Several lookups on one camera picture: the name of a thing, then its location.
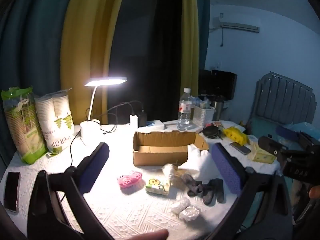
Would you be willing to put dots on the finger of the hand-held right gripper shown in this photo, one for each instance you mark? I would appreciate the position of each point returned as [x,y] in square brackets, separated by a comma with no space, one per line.
[268,143]
[308,140]

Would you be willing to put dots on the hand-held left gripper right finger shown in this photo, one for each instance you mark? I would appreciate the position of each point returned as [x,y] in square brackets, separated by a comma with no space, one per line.
[227,167]

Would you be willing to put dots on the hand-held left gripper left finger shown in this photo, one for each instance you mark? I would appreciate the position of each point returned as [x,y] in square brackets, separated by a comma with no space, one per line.
[100,155]

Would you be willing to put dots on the dark grey sock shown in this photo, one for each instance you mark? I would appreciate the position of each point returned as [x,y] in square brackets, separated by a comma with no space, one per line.
[212,192]
[192,185]

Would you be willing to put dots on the cardboard box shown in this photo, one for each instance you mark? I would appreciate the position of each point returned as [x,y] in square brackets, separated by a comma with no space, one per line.
[160,158]

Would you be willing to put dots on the person's right hand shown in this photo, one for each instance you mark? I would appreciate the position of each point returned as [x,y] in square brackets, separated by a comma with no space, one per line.
[315,192]

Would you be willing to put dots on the person's left hand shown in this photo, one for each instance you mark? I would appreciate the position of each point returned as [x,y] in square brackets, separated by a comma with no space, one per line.
[155,235]

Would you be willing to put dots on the light blue bedding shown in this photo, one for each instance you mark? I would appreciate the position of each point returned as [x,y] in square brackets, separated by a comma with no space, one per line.
[306,126]

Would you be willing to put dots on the yellow tissue box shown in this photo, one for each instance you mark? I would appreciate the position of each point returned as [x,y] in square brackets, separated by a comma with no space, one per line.
[262,156]

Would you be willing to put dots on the grey smartphone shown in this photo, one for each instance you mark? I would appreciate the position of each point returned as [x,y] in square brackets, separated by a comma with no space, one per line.
[240,148]

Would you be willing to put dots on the white desk lamp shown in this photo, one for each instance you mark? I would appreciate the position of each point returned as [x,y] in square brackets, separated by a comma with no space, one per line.
[90,132]

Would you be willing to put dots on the yellow plastic bag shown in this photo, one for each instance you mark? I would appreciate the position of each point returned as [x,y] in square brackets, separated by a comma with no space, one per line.
[235,135]

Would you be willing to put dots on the black round case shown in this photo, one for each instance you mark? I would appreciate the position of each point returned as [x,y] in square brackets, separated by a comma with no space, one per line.
[211,132]

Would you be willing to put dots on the pink plush toy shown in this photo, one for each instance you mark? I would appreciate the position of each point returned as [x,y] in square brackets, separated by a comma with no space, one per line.
[130,180]

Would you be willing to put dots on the grey slatted headboard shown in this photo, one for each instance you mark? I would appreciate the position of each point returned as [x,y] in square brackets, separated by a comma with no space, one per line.
[285,100]

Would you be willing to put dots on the white charger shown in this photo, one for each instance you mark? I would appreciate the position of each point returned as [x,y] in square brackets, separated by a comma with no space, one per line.
[134,121]

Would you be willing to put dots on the white woven basket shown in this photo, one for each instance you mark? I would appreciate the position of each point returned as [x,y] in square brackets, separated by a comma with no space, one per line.
[203,117]

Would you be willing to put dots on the white bag of paper cups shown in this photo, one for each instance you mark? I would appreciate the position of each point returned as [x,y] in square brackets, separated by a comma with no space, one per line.
[55,120]

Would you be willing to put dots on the white fluffy pompom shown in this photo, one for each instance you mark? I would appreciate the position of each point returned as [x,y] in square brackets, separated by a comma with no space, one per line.
[170,170]

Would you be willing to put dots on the steel thermos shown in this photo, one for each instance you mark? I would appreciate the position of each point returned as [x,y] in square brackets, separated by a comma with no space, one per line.
[218,110]

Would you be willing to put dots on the clear plastic bag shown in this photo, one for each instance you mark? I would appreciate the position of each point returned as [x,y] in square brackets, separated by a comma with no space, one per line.
[180,205]
[190,213]

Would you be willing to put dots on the white tablecloth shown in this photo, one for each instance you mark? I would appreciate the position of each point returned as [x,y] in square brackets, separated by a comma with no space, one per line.
[125,212]

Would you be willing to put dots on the blue and white box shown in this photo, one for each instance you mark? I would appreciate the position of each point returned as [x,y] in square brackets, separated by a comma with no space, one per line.
[156,125]

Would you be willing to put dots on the clear water bottle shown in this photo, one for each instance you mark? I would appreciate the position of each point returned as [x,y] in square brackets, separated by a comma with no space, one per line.
[185,115]

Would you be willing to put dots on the crumpled blue plastic packet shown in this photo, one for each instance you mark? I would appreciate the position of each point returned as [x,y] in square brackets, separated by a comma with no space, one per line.
[203,102]

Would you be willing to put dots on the black monitor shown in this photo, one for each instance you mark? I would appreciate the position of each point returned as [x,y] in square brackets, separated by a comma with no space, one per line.
[222,82]

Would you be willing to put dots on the green bag of paper cups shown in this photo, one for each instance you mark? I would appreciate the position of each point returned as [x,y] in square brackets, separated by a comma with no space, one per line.
[22,130]

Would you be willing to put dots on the black smartphone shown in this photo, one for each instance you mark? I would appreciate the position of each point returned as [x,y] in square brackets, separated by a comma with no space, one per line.
[11,190]

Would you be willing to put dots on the wide yellow curtain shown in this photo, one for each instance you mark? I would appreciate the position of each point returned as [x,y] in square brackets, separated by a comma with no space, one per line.
[87,42]

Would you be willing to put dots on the white air conditioner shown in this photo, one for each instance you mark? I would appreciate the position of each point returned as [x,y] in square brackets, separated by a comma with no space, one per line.
[240,22]

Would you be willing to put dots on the narrow yellow curtain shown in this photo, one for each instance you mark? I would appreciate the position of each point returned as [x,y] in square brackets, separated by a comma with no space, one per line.
[188,42]

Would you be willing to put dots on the wide teal curtain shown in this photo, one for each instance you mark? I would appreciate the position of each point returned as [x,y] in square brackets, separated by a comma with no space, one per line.
[32,42]

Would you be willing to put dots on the narrow teal curtain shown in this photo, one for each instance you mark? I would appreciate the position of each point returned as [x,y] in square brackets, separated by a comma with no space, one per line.
[203,30]

